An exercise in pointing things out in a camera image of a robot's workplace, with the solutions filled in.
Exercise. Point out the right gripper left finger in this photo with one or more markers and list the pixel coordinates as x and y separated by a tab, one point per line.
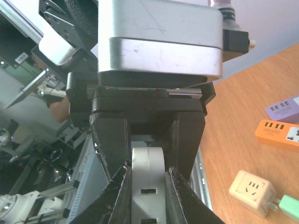
113	206

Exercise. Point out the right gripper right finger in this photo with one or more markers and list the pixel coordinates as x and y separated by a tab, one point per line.
183	206

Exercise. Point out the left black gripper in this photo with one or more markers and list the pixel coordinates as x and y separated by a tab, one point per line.
111	130

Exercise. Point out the white round-corner adapter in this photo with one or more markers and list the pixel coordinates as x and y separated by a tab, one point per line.
148	205

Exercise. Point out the beige cube socket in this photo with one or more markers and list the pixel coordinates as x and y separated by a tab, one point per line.
254	193

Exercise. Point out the green plug adapter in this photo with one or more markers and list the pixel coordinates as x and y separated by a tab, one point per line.
290	207

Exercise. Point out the orange power strip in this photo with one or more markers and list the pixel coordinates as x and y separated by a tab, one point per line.
278	134

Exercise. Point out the purple power strip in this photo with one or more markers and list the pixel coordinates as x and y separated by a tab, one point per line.
285	111

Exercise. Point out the slotted cable duct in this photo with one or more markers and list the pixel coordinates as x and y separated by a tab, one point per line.
89	184

